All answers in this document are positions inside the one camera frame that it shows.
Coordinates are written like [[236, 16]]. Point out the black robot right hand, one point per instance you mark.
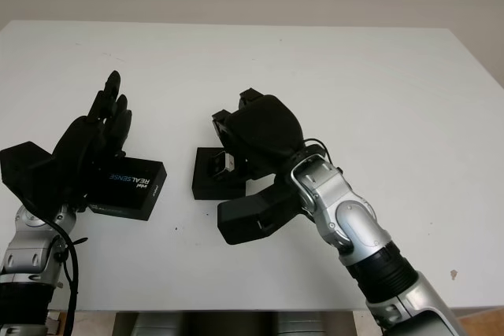
[[264, 127]]

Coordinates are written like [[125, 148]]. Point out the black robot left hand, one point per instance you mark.
[[78, 143]]

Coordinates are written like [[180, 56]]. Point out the silver depth camera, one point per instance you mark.
[[224, 163]]

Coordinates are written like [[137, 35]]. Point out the black Intel RealSense box lid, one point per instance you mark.
[[130, 190]]

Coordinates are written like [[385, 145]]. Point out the grey robot torso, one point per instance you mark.
[[216, 324]]

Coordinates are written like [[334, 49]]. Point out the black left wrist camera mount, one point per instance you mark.
[[21, 167]]

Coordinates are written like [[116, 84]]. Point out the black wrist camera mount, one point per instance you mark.
[[21, 167], [256, 210]]

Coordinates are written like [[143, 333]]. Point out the black camera box base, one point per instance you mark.
[[212, 182]]

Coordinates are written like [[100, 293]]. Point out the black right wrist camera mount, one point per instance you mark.
[[256, 210]]

